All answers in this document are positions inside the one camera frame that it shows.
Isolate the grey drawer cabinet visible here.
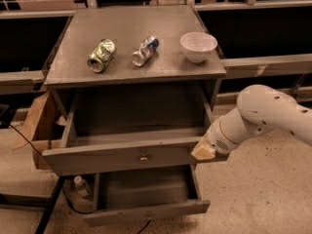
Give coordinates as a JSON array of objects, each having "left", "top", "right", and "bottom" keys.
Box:
[{"left": 45, "top": 5, "right": 226, "bottom": 114}]

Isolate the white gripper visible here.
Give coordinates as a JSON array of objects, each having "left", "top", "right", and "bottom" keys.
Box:
[{"left": 191, "top": 120, "right": 240, "bottom": 160}]

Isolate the crushed blue silver can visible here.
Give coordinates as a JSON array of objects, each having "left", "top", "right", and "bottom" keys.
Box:
[{"left": 132, "top": 36, "right": 159, "bottom": 66}]

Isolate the grey drawer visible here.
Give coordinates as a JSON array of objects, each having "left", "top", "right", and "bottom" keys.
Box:
[
  {"left": 42, "top": 93, "right": 230, "bottom": 177},
  {"left": 84, "top": 165, "right": 211, "bottom": 227}
]

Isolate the cardboard box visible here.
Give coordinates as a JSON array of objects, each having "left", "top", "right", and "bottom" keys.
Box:
[{"left": 12, "top": 92, "right": 63, "bottom": 170}]

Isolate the black floor cable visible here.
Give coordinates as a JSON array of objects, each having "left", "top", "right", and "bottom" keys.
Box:
[{"left": 9, "top": 123, "right": 94, "bottom": 215}]

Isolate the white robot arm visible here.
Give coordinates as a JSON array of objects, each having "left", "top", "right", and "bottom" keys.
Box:
[{"left": 191, "top": 85, "right": 312, "bottom": 161}]

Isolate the white bowl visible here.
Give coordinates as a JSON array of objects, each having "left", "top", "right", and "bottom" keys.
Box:
[{"left": 180, "top": 32, "right": 217, "bottom": 63}]

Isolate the grey top drawer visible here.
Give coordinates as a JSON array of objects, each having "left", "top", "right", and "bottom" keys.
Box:
[{"left": 42, "top": 93, "right": 230, "bottom": 177}]

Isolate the black metal floor bar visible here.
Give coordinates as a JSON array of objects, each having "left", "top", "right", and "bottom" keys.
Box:
[{"left": 35, "top": 176, "right": 65, "bottom": 234}]

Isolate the crushed green soda can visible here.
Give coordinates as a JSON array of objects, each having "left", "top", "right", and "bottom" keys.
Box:
[{"left": 87, "top": 39, "right": 116, "bottom": 73}]

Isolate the small plastic bottle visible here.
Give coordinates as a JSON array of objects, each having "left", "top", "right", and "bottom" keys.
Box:
[{"left": 74, "top": 175, "right": 91, "bottom": 198}]

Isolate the grey bottom drawer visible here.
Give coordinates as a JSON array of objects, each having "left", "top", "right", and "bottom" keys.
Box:
[{"left": 84, "top": 165, "right": 211, "bottom": 227}]

